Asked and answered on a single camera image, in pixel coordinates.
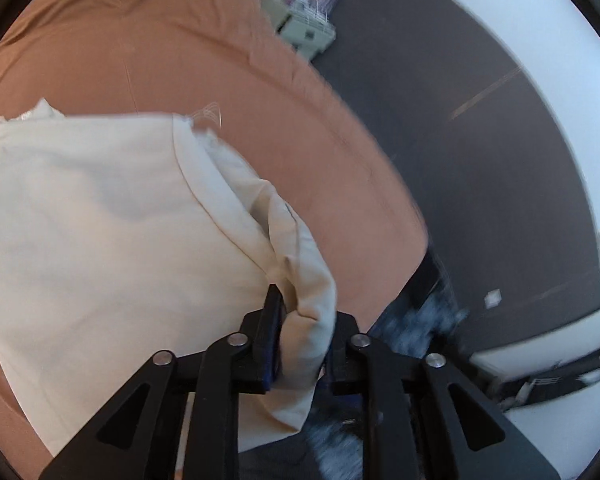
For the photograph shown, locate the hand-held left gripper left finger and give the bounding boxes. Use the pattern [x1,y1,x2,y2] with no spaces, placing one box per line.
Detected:
[39,284,286,480]

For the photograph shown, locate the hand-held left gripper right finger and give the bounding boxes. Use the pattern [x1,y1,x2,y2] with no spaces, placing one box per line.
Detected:
[322,312,563,480]

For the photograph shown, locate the cream white shirt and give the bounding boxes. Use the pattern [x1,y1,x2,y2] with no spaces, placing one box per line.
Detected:
[0,99,338,461]

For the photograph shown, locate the person's blue patterned pants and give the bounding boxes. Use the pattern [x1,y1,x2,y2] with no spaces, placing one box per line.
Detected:
[240,285,471,480]

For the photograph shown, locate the orange brown blanket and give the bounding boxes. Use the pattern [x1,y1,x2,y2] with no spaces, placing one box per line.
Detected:
[0,0,428,480]

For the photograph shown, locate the pale green nightstand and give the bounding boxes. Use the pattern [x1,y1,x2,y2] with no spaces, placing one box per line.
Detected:
[262,0,338,61]

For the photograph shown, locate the black strap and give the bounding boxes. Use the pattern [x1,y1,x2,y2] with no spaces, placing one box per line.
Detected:
[500,335,600,411]

